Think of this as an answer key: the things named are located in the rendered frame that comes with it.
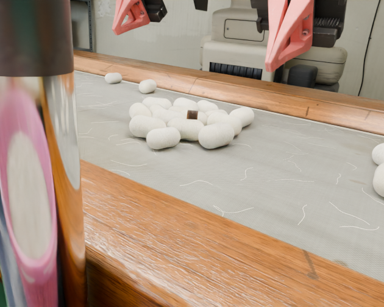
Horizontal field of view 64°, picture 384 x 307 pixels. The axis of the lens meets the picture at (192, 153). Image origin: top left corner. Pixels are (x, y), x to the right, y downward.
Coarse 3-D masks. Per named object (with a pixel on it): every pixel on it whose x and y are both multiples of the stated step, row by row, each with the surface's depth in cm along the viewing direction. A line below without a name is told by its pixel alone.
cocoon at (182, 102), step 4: (176, 100) 37; (180, 100) 37; (184, 100) 36; (188, 100) 36; (176, 104) 37; (180, 104) 36; (184, 104) 36; (188, 104) 36; (192, 104) 36; (196, 104) 36; (192, 108) 35; (196, 108) 36
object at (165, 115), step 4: (156, 112) 31; (160, 112) 31; (164, 112) 31; (168, 112) 31; (172, 112) 31; (176, 112) 31; (152, 116) 31; (156, 116) 31; (160, 116) 31; (164, 116) 31; (168, 116) 30; (172, 116) 30; (176, 116) 30; (180, 116) 30; (184, 116) 31; (164, 120) 31; (168, 120) 30
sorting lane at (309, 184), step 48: (96, 96) 43; (144, 96) 45; (192, 96) 48; (96, 144) 27; (144, 144) 28; (192, 144) 29; (240, 144) 30; (288, 144) 31; (336, 144) 32; (192, 192) 20; (240, 192) 21; (288, 192) 21; (336, 192) 22; (288, 240) 16; (336, 240) 17
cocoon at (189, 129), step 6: (174, 120) 29; (180, 120) 29; (186, 120) 29; (192, 120) 29; (198, 120) 29; (168, 126) 29; (174, 126) 28; (180, 126) 28; (186, 126) 28; (192, 126) 28; (198, 126) 28; (180, 132) 28; (186, 132) 28; (192, 132) 28; (198, 132) 28; (180, 138) 29; (186, 138) 29; (192, 138) 29
